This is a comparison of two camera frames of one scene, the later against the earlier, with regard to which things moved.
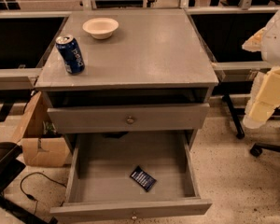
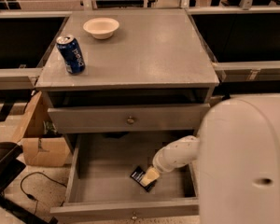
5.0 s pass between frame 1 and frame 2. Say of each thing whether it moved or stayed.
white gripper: moved
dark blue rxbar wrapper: stayed
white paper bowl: stayed
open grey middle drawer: stayed
